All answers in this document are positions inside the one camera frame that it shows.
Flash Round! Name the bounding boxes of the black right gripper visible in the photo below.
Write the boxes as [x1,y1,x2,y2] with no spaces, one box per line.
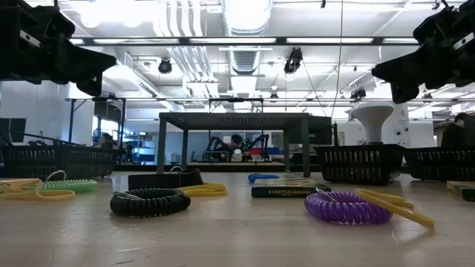
[371,0,475,105]

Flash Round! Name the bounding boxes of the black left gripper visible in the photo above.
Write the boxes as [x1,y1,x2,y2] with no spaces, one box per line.
[0,0,118,97]

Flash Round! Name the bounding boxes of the black plastic mesh basket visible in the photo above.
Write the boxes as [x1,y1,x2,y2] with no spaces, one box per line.
[0,144,122,179]
[313,143,406,186]
[404,147,475,182]

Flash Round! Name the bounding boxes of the green coil wristband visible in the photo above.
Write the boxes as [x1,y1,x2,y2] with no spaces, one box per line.
[27,169,99,194]

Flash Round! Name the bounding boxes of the large purple coil wristband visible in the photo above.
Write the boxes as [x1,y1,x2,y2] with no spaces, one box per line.
[304,187,393,226]

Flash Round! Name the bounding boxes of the black coil wristband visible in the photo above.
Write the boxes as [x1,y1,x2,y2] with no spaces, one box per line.
[109,187,192,218]

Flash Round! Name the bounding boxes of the blue coil wristband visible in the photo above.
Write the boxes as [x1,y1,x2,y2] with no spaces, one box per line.
[247,173,281,184]

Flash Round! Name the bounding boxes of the white mushroom-shaped lamp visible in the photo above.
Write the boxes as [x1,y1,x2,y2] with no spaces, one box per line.
[350,102,395,145]

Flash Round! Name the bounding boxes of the person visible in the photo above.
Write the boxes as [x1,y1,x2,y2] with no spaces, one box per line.
[440,112,469,149]
[229,133,254,162]
[99,132,119,150]

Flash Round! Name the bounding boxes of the black background monitor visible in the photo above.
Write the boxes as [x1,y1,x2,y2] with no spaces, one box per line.
[0,117,27,144]

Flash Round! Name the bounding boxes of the black background box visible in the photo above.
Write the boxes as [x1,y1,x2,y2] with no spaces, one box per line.
[309,116,333,145]

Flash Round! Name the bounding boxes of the dark background frame stand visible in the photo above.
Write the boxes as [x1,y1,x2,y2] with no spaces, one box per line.
[65,96,128,149]

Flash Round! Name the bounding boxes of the black aluminium table frame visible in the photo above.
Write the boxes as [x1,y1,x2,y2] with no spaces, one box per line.
[114,162,316,173]

